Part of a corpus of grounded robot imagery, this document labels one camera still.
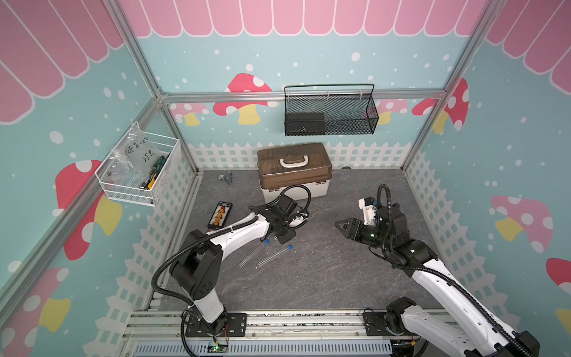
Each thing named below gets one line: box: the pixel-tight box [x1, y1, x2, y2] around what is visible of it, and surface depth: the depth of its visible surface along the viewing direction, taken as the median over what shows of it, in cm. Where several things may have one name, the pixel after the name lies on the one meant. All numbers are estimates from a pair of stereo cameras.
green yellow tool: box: [139, 155, 167, 190], surface depth 74 cm
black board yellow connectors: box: [207, 200, 233, 230], surface depth 105 cm
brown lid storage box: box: [257, 142, 333, 204], surface depth 98 cm
